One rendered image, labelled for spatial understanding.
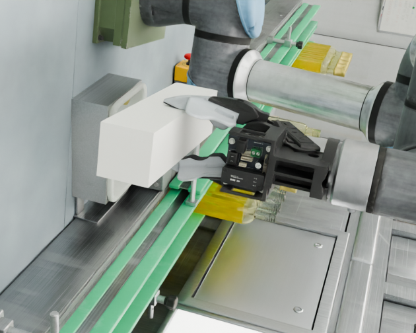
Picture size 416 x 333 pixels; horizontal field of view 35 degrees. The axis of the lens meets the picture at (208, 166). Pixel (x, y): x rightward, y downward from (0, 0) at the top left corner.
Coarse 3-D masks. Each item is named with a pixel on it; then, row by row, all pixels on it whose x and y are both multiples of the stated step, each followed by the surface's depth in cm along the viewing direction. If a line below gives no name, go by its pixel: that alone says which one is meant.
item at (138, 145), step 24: (168, 96) 84; (120, 120) 71; (144, 120) 73; (168, 120) 74; (192, 120) 82; (120, 144) 70; (144, 144) 69; (168, 144) 74; (192, 144) 84; (120, 168) 71; (144, 168) 70; (168, 168) 77
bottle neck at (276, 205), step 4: (268, 200) 167; (272, 200) 167; (276, 200) 167; (264, 204) 167; (268, 204) 166; (272, 204) 166; (276, 204) 166; (280, 204) 166; (268, 208) 167; (272, 208) 166; (276, 208) 166; (280, 208) 168
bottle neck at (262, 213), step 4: (260, 208) 162; (264, 208) 162; (256, 212) 162; (260, 212) 161; (264, 212) 161; (268, 212) 161; (272, 212) 161; (276, 212) 161; (256, 216) 162; (260, 216) 161; (264, 216) 161; (268, 216) 161; (272, 216) 161; (276, 216) 163; (264, 220) 162; (268, 220) 161; (272, 220) 161
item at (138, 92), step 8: (136, 88) 138; (144, 88) 142; (128, 96) 134; (136, 96) 144; (144, 96) 143; (120, 104) 131; (128, 104) 145; (112, 112) 129; (112, 184) 136; (120, 184) 144; (128, 184) 145; (112, 192) 137; (120, 192) 142; (112, 200) 138
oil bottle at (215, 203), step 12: (216, 192) 164; (204, 204) 163; (216, 204) 162; (228, 204) 161; (240, 204) 160; (252, 204) 161; (216, 216) 164; (228, 216) 163; (240, 216) 162; (252, 216) 161
